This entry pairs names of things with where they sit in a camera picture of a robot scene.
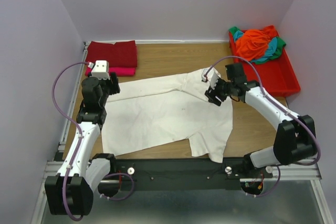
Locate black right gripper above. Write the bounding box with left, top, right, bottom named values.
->
left=204, top=75, right=235, bottom=107

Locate white t-shirt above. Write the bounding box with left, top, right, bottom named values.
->
left=101, top=69, right=233, bottom=163

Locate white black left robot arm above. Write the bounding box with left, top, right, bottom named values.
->
left=45, top=72, right=120, bottom=219

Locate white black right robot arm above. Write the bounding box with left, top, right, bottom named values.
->
left=202, top=63, right=320, bottom=178

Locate pink folded t-shirt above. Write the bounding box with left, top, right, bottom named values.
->
left=85, top=67, right=136, bottom=77

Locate dark red folded t-shirt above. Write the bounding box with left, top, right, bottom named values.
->
left=86, top=40, right=138, bottom=68

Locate orange t-shirt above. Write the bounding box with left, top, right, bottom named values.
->
left=235, top=25, right=279, bottom=62

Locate teal t-shirt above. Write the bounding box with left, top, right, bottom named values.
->
left=234, top=30, right=280, bottom=63

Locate green t-shirt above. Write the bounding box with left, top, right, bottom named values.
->
left=228, top=26, right=287, bottom=65

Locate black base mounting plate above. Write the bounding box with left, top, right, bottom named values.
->
left=98, top=157, right=272, bottom=196

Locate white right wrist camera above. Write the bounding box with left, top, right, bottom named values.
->
left=201, top=68, right=221, bottom=89

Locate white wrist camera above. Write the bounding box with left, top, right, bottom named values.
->
left=88, top=60, right=110, bottom=80
left=201, top=68, right=221, bottom=89

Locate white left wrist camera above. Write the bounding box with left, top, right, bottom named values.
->
left=88, top=60, right=110, bottom=80

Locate aluminium left side rail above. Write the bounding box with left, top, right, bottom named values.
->
left=53, top=41, right=90, bottom=162

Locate aluminium frame rail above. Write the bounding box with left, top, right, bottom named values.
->
left=41, top=158, right=322, bottom=183

